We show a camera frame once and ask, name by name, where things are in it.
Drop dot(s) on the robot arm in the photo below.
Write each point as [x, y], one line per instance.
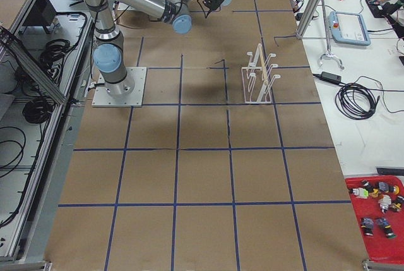
[108, 56]

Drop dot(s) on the blue teach pendant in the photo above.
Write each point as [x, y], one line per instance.
[348, 28]

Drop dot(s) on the red parts tray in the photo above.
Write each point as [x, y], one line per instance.
[378, 204]

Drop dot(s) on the white wire cup rack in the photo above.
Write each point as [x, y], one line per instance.
[257, 79]

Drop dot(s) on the aluminium frame post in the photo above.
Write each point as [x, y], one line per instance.
[311, 1]

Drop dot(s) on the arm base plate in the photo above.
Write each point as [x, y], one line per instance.
[127, 93]

